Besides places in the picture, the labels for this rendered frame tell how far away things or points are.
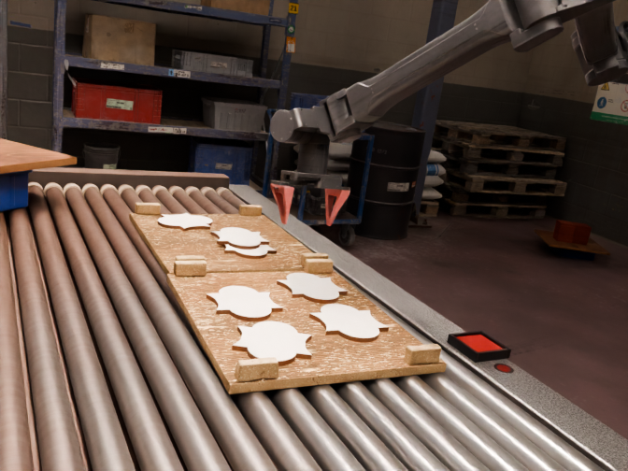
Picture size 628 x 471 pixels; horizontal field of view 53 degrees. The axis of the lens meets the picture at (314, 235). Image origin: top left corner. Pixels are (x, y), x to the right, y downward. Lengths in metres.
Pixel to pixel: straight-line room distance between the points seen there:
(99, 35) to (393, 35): 2.96
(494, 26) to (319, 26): 5.47
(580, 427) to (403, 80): 0.59
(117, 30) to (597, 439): 4.81
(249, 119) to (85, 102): 1.33
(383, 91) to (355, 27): 5.50
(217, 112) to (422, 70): 4.49
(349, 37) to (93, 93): 2.60
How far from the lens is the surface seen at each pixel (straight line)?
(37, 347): 0.99
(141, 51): 5.40
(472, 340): 1.15
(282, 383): 0.89
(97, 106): 5.30
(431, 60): 1.04
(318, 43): 6.43
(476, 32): 1.01
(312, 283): 1.22
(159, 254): 1.32
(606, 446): 0.98
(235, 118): 5.54
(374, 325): 1.08
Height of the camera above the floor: 1.37
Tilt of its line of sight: 16 degrees down
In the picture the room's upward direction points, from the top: 8 degrees clockwise
